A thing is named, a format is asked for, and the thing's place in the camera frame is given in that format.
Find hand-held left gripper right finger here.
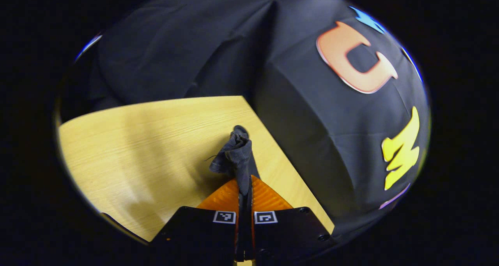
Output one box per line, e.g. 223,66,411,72
246,175,336,266

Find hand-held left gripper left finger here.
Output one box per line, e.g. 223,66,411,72
149,178,244,266

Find black jeans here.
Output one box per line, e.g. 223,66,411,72
205,125,261,198

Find black backdrop cloth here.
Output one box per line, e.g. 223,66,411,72
58,0,431,243

